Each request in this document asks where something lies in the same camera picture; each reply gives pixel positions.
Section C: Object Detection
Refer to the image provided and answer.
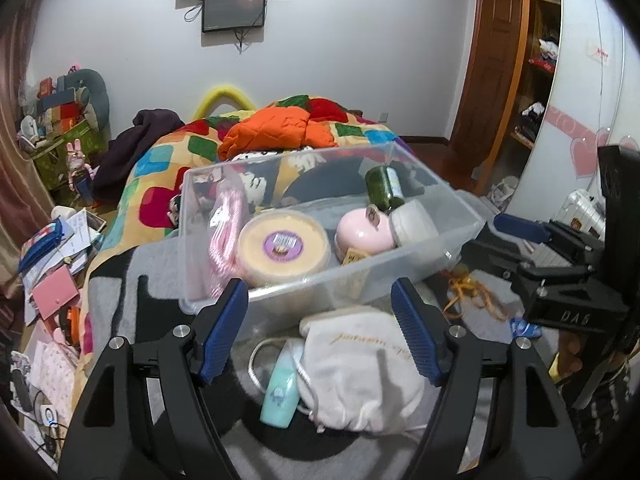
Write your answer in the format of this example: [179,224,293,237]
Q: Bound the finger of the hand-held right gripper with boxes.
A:
[494,212,607,262]
[460,231,597,287]

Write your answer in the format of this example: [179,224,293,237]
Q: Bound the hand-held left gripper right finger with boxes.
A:
[390,277,584,480]

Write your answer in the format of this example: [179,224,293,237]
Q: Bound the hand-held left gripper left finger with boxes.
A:
[59,277,251,480]

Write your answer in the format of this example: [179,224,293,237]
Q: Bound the orange cord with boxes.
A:
[445,270,516,324]

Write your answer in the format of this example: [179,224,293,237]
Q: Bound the white drawstring pouch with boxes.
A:
[247,307,432,434]

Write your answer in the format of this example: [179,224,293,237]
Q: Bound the mint lotion bottle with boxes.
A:
[259,347,303,429]

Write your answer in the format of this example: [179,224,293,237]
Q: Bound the white round jar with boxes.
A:
[390,199,441,249]

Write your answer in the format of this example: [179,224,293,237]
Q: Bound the large cream plastic jar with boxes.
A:
[236,211,332,290]

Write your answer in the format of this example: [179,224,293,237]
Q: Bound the small brown box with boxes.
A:
[341,247,374,267]

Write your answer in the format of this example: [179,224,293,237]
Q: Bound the pink rope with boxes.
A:
[202,167,251,302]

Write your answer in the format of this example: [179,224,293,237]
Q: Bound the clear plastic storage box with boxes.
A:
[178,141,487,315]

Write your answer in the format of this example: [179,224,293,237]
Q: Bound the pink round case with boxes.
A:
[334,205,398,263]

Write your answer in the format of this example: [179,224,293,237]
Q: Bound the green glass bottle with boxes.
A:
[364,165,406,213]

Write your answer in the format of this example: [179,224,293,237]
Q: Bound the person's right hand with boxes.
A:
[556,332,598,388]

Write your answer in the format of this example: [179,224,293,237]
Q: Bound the white shoes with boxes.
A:
[487,176,521,207]

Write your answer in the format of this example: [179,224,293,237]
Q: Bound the white suitcase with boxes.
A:
[555,189,608,239]

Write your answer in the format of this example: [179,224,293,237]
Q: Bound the white wardrobe door pink hearts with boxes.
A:
[500,0,640,222]

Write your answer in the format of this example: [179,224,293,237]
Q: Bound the wooden wardrobe shelf unit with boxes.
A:
[510,0,562,152]

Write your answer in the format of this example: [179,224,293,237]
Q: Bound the person's patterned clothing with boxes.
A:
[565,360,638,466]

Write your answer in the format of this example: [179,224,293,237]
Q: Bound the pile of papers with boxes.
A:
[20,207,108,281]

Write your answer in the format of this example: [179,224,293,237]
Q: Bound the wooden door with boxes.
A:
[450,0,531,162]

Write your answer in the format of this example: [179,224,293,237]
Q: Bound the pink wallet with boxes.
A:
[31,265,81,321]

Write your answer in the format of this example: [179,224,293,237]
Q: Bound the pink patterned notebook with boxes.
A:
[27,340,81,411]

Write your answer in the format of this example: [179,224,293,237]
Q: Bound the printed face blanket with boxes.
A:
[170,150,431,222]

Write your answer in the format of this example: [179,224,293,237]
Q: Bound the dark purple cloth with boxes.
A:
[92,108,186,202]

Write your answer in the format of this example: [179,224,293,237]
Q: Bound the blue zip pouch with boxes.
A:
[19,217,66,276]

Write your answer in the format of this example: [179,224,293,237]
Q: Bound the orange quilted jacket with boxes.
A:
[218,105,333,162]

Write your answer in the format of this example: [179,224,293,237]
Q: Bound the pink bunny doll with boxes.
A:
[66,141,96,194]

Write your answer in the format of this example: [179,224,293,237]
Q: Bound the green printed storage box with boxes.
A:
[30,120,103,192]

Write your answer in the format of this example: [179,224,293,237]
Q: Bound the yellow foam arch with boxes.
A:
[192,85,258,119]

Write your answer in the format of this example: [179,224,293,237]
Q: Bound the striped pink curtain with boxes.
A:
[0,0,56,286]

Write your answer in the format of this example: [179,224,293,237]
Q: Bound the grey neck pillow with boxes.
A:
[65,68,111,131]

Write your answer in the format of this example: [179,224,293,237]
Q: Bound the stack of colourful boxes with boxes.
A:
[37,76,96,134]

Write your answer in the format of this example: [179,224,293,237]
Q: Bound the small wall monitor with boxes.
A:
[201,0,267,34]

